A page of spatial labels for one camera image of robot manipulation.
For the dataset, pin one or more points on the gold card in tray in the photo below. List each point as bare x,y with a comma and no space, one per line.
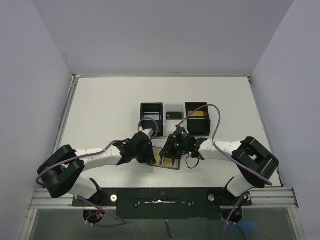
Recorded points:
198,114

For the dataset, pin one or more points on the brown leather card holder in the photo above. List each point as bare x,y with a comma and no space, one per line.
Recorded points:
164,162

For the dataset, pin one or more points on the black white card sorting tray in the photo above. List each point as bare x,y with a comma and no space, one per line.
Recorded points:
199,127

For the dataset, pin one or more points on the silver card in tray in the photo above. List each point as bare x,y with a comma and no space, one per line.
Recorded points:
156,117

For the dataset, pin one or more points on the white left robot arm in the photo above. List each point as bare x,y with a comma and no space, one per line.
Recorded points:
61,173

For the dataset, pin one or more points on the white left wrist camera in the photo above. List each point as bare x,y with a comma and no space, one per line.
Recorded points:
149,131

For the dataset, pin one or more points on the aluminium frame rail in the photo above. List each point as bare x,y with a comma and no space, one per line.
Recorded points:
273,197

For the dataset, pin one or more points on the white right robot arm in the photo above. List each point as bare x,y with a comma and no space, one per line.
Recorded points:
255,163

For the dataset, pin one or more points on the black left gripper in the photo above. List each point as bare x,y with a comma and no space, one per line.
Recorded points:
149,158

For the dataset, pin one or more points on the black card in tray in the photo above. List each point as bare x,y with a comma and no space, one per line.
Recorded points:
174,115

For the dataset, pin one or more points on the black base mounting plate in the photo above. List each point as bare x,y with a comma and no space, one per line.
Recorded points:
178,203

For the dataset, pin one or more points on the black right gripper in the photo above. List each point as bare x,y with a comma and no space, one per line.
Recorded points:
169,149

